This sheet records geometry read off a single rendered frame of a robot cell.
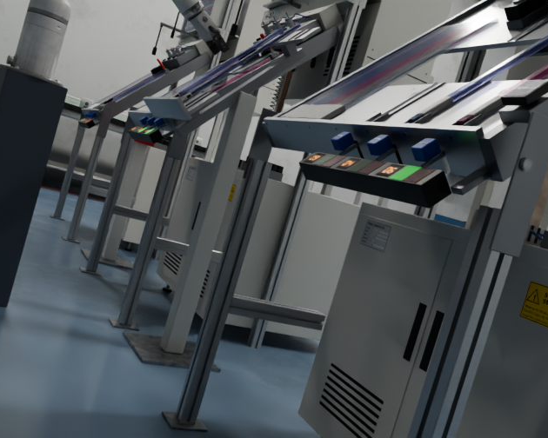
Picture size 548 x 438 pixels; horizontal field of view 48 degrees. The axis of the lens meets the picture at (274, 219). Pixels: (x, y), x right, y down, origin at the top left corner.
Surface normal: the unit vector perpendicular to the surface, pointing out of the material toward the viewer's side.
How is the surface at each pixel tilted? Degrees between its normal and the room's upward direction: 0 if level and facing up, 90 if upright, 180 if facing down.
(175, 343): 90
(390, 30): 90
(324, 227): 90
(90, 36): 90
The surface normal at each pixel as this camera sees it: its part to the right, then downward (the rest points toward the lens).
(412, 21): 0.42, 0.17
